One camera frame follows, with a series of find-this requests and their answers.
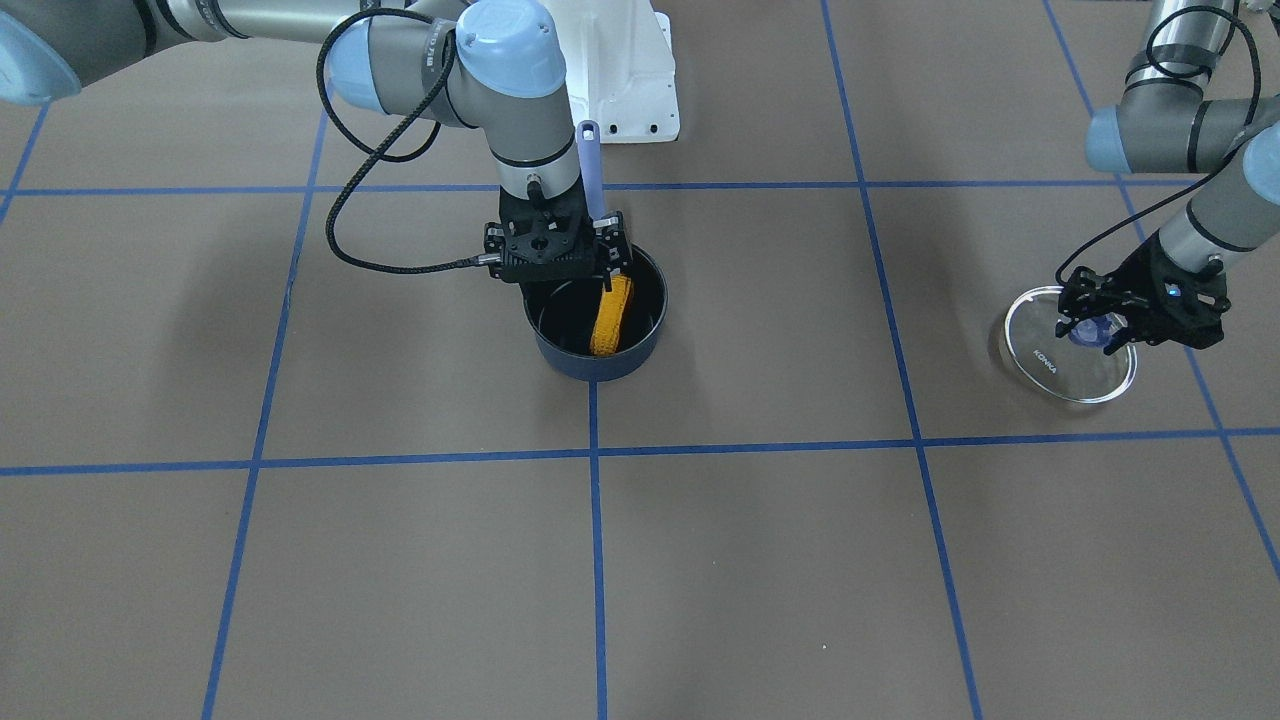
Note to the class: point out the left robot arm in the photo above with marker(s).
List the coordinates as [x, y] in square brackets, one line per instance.
[1164, 124]

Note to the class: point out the glass pot lid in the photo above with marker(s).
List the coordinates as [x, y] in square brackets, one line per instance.
[1070, 365]

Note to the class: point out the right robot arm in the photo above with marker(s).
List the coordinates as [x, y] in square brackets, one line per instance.
[497, 66]

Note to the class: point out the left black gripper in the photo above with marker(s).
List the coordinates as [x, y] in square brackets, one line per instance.
[1143, 273]

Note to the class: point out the dark blue saucepan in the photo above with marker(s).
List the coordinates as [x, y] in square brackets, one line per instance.
[561, 313]

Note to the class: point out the yellow corn cob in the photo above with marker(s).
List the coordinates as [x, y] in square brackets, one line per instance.
[606, 336]

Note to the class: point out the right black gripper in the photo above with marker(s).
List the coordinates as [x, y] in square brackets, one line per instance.
[611, 237]

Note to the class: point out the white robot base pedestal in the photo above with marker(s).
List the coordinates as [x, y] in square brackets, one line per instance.
[621, 70]

